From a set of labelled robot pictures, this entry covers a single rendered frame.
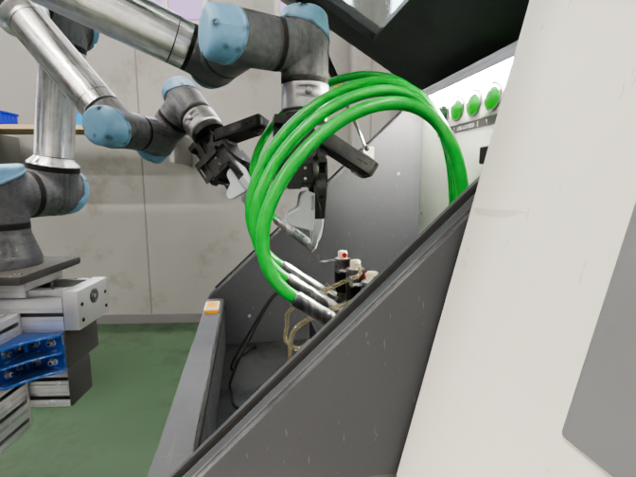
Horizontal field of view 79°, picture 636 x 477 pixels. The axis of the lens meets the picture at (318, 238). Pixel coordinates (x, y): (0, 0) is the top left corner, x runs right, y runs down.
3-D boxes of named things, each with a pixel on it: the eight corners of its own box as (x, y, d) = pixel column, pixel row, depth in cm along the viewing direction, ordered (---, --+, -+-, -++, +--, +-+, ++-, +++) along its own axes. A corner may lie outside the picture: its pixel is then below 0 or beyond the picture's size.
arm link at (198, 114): (221, 114, 86) (196, 98, 79) (231, 127, 85) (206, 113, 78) (200, 137, 88) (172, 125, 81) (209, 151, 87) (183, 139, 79)
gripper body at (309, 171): (273, 190, 67) (272, 117, 65) (322, 190, 68) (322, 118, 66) (275, 191, 59) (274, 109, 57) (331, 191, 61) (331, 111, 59)
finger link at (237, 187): (244, 217, 75) (224, 184, 79) (265, 196, 74) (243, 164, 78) (234, 213, 73) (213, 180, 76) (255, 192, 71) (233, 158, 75)
